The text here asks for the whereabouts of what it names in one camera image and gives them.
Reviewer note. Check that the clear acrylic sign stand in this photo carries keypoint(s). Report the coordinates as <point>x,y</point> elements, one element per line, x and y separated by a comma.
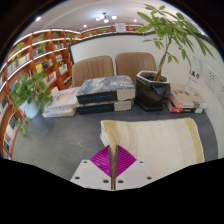
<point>194,75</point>

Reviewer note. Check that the orange wooden bookshelf unit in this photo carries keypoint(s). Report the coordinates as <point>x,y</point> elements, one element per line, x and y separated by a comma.
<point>43,60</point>

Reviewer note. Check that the leafy plant in white pot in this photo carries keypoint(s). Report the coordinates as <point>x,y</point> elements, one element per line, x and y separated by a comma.
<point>30,106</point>

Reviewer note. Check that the small tree in black pot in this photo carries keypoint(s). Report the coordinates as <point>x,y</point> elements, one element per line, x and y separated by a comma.
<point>151,90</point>

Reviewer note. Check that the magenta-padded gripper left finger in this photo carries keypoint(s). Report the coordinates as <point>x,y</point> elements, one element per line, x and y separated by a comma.
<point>88,173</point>

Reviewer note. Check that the cream towel with yellow stripes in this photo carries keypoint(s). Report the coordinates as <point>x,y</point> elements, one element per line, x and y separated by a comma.
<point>156,143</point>

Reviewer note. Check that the tan upholstered chair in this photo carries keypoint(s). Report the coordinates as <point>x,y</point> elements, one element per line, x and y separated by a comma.
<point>93,70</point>
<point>133,65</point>

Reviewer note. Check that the white sign board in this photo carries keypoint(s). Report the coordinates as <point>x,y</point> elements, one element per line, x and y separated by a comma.
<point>120,27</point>

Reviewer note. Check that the white book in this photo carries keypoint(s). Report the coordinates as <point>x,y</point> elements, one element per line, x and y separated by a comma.
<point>65,98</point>
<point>60,112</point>

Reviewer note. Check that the beige book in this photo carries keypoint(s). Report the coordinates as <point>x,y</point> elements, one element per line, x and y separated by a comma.
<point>186,97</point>

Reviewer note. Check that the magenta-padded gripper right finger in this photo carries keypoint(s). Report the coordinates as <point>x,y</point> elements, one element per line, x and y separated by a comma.
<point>136,173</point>

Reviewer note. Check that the ceiling lamp with round bulbs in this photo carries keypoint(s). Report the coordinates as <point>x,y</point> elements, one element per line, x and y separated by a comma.
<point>106,18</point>

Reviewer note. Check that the white wall socket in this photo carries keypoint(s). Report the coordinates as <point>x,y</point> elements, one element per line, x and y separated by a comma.
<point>221,89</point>
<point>212,79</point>

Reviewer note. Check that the recessed ceiling lights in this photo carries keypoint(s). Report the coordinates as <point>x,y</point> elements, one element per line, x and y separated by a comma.
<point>38,19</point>

